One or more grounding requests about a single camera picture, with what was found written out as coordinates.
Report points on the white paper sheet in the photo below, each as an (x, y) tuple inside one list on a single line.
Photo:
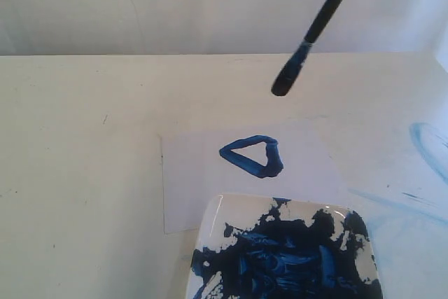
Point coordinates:
[(284, 160)]

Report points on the white plate with blue paint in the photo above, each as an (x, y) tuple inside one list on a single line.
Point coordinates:
[(268, 247)]

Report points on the black paintbrush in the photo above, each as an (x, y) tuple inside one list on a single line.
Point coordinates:
[(291, 69)]

